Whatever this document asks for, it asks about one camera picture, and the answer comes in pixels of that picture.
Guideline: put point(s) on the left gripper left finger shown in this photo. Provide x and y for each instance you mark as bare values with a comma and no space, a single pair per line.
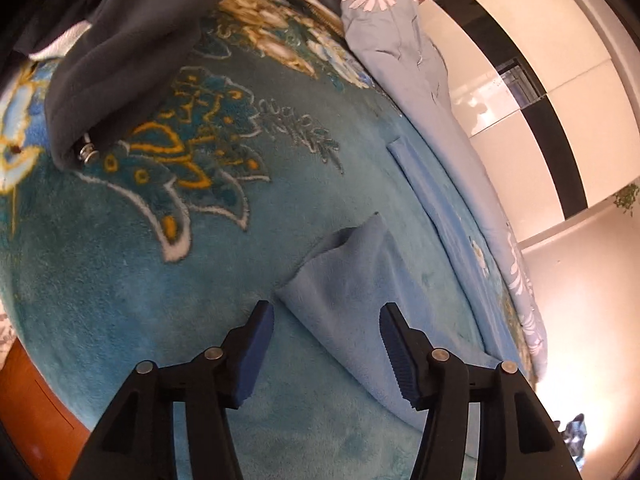
134,438

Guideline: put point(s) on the light blue fleece pants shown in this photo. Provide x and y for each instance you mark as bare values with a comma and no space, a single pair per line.
453,291

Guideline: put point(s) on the teal floral bed blanket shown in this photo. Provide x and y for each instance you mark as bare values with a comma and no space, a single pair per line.
270,138

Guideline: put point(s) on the green hanging plant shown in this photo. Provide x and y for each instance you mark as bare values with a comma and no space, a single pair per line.
626,198

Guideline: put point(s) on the white black-striped wardrobe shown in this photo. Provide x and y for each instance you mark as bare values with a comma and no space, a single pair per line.
548,93

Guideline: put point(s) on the dark navy fleece jacket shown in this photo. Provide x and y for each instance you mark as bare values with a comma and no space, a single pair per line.
117,71

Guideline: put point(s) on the light blue daisy quilt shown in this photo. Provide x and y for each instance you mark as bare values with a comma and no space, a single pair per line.
388,39

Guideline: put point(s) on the orange wooden bed frame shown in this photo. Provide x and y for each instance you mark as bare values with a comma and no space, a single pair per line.
47,435

